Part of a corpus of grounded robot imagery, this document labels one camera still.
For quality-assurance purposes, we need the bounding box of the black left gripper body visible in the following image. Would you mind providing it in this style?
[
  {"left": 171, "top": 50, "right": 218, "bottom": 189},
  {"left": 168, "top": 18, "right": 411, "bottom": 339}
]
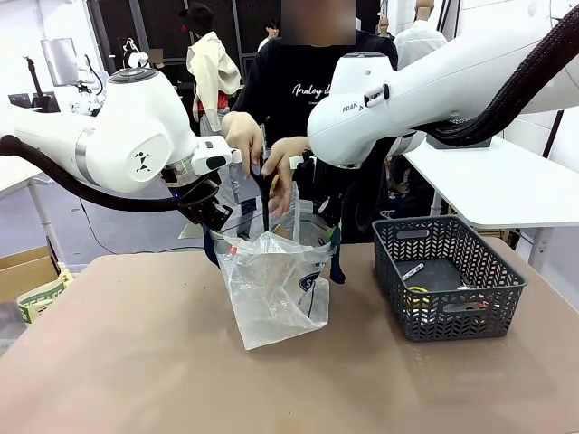
[{"left": 176, "top": 178, "right": 223, "bottom": 226}]

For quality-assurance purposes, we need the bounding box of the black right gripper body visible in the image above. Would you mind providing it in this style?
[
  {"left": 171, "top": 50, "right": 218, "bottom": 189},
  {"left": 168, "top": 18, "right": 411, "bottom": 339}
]
[{"left": 298, "top": 156, "right": 347, "bottom": 214}]

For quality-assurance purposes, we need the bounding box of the clear plastic item package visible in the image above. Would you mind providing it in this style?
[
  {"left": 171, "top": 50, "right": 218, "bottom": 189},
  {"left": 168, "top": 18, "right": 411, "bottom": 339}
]
[{"left": 268, "top": 175, "right": 303, "bottom": 248}]

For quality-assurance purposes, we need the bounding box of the clear plastic shopping bag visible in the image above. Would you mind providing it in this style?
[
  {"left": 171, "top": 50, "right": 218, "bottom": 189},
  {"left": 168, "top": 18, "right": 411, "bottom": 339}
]
[{"left": 203, "top": 198, "right": 348, "bottom": 352}]

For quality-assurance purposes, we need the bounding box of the dark grey plastic basket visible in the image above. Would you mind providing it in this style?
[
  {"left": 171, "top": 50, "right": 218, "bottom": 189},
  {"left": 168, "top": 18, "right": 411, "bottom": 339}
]
[{"left": 371, "top": 215, "right": 529, "bottom": 344}]

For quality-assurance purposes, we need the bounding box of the green printed paper bag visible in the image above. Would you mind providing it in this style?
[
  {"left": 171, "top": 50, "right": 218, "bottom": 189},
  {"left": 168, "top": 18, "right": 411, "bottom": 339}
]
[{"left": 16, "top": 269, "right": 74, "bottom": 326}]

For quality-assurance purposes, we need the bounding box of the person's left hand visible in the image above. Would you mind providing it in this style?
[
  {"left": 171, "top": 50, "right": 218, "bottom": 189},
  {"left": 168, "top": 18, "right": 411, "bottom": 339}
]
[{"left": 267, "top": 137, "right": 313, "bottom": 219}]

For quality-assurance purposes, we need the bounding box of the person's right hand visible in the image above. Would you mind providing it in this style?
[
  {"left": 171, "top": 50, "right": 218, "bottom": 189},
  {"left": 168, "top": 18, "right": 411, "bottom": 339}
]
[{"left": 220, "top": 110, "right": 266, "bottom": 178}]

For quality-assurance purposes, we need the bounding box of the person in black shirt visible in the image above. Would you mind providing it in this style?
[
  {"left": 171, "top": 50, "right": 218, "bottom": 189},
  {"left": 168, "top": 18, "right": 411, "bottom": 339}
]
[{"left": 230, "top": 0, "right": 399, "bottom": 245}]

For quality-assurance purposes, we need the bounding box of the yellow tape measure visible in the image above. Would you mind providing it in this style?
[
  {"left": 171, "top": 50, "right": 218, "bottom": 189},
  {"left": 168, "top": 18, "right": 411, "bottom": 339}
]
[{"left": 405, "top": 286, "right": 430, "bottom": 311}]

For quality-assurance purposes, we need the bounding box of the mannequin with beige jacket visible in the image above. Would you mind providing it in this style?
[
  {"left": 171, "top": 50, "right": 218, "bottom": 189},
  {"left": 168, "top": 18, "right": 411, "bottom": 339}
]
[{"left": 185, "top": 26, "right": 242, "bottom": 133}]

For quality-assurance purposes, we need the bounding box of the black flat box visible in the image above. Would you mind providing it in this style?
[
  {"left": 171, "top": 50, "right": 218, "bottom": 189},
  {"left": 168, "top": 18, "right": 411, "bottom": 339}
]
[{"left": 424, "top": 134, "right": 493, "bottom": 151}]

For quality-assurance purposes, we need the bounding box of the background person in white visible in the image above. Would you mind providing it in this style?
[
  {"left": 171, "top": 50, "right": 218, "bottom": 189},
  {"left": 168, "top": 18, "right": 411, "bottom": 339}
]
[{"left": 256, "top": 17, "right": 282, "bottom": 53}]

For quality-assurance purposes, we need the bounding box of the white side table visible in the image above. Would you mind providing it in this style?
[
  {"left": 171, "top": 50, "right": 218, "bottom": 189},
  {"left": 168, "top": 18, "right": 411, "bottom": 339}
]
[{"left": 403, "top": 134, "right": 579, "bottom": 269}]

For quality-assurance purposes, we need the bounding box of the mannequin with white shirt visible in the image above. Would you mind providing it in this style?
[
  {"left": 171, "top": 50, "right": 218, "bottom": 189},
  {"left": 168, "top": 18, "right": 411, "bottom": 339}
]
[{"left": 392, "top": 0, "right": 449, "bottom": 70}]

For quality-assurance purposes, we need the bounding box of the white desk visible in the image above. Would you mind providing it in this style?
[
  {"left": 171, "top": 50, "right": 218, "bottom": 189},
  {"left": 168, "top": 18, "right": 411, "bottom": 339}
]
[{"left": 0, "top": 156, "right": 68, "bottom": 266}]

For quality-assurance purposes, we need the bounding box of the black mannequin hat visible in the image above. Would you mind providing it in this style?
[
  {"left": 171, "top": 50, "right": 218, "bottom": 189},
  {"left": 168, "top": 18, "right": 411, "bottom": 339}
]
[{"left": 178, "top": 1, "right": 215, "bottom": 33}]

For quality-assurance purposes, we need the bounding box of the brown cardboard box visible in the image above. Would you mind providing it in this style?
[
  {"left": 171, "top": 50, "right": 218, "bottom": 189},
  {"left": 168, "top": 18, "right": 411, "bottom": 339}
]
[{"left": 0, "top": 246, "right": 61, "bottom": 303}]

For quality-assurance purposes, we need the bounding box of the grey computer monitor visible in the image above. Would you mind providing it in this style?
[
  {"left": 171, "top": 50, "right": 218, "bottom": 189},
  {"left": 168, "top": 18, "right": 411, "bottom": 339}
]
[{"left": 39, "top": 37, "right": 81, "bottom": 88}]

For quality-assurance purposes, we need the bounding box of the black floor power cable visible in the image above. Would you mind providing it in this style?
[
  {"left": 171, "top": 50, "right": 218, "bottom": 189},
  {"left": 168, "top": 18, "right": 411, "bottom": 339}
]
[{"left": 77, "top": 198, "right": 205, "bottom": 255}]

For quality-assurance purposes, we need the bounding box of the left arm black cable sleeve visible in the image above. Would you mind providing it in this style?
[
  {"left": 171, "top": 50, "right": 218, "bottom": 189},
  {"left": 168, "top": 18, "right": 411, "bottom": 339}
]
[{"left": 0, "top": 134, "right": 183, "bottom": 213}]

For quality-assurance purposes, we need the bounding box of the arm black cable sleeve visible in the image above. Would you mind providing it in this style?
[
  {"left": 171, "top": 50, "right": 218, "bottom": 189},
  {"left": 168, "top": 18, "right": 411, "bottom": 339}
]
[
  {"left": 423, "top": 4, "right": 579, "bottom": 146},
  {"left": 0, "top": 134, "right": 183, "bottom": 213}
]

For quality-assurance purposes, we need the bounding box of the right arm black cable sleeve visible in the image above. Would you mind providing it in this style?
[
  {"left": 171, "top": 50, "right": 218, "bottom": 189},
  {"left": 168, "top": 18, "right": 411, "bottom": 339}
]
[{"left": 423, "top": 4, "right": 579, "bottom": 146}]

